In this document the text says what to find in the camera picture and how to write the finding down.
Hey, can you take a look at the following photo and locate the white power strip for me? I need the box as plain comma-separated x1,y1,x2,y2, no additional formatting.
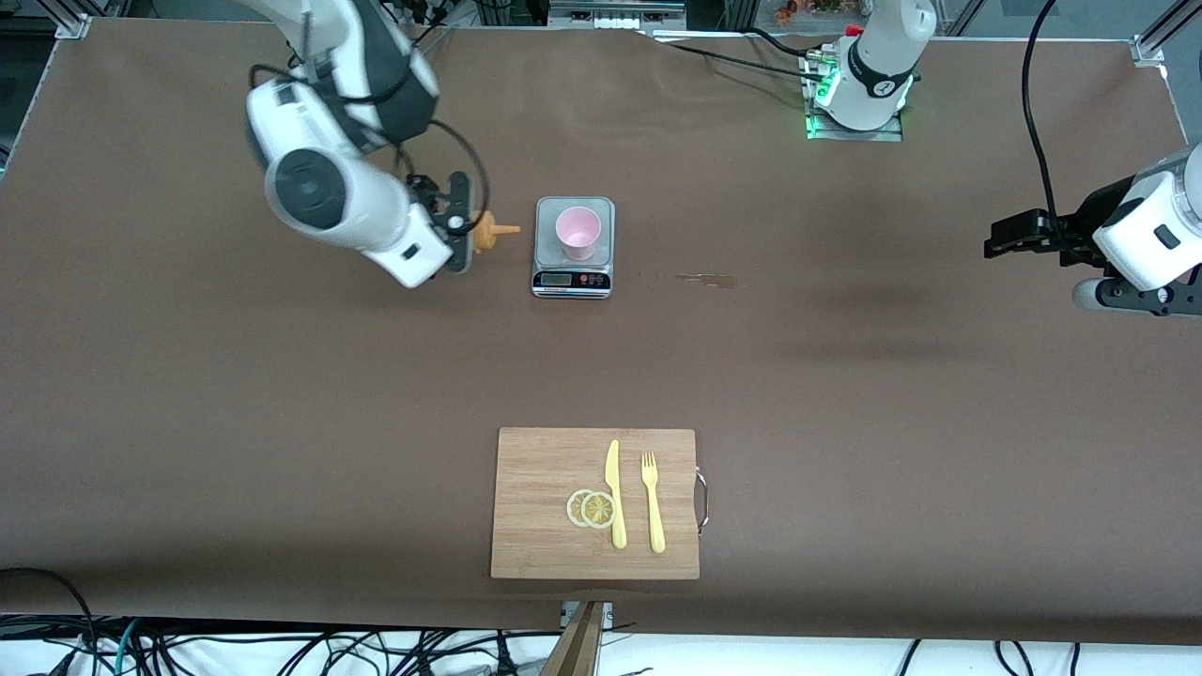
549,0,686,31

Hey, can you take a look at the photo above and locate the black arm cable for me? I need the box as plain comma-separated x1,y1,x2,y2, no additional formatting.
1022,0,1068,226
249,61,492,232

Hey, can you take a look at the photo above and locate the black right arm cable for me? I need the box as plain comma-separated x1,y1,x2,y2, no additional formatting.
249,61,492,232

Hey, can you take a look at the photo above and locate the wooden post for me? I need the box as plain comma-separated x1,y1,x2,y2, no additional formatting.
540,601,602,676

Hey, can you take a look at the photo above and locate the yellow plastic fork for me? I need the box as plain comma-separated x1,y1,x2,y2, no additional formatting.
640,452,667,554

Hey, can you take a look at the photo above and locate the thick black looped cable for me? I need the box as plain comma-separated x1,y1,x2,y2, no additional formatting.
0,567,95,676

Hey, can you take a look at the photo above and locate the yellow plastic knife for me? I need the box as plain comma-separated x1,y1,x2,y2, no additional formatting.
605,439,628,550

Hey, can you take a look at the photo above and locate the aluminium frame corner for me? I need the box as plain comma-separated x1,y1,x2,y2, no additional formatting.
54,0,95,40
1131,0,1202,67

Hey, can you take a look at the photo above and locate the silver digital kitchen scale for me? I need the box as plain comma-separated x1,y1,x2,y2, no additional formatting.
532,196,616,300

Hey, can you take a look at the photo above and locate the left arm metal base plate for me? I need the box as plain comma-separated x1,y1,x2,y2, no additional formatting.
804,47,904,143

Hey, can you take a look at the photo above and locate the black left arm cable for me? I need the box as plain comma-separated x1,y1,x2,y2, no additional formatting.
1022,0,1068,226

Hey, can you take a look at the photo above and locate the black cable across table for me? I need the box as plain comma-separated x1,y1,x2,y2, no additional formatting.
648,26,827,84

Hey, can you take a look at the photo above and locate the pink plastic cup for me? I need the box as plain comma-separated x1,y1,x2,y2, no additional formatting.
555,206,603,263

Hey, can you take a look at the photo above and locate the wooden cutting board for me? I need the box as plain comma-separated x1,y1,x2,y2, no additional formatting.
490,427,701,581

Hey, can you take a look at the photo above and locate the sauce bottle with orange cap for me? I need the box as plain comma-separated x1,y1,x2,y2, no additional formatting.
470,211,521,254

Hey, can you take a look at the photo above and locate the teal cable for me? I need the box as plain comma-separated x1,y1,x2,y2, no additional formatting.
111,618,142,676

